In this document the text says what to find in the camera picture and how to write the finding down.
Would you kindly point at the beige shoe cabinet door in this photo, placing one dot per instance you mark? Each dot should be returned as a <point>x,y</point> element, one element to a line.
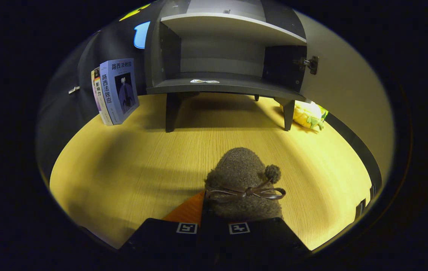
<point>349,94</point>

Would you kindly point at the white book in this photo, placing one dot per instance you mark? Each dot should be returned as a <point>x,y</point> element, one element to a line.
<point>99,98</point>

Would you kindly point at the brown fuzzy shoe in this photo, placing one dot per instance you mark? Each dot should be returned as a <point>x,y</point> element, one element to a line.
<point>238,165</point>

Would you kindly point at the black backdrop cloth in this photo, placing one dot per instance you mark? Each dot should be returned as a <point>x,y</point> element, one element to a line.
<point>67,113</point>

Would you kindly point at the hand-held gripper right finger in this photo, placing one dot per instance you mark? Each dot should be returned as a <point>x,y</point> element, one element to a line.
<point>266,237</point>

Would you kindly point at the metal door hinge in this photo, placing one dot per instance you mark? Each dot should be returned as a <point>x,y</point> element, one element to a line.
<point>308,64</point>

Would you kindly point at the silver clip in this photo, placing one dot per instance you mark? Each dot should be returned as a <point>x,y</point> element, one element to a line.
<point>73,89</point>

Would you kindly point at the blue book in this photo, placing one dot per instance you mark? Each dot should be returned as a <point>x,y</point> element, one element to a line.
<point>122,94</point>

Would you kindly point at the yellow plush toy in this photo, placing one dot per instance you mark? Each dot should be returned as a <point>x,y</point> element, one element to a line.
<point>304,114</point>

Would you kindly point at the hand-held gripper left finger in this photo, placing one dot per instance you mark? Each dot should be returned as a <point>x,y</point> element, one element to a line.
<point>169,239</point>

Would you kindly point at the grey shoe cabinet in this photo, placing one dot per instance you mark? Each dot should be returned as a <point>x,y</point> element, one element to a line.
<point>244,84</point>

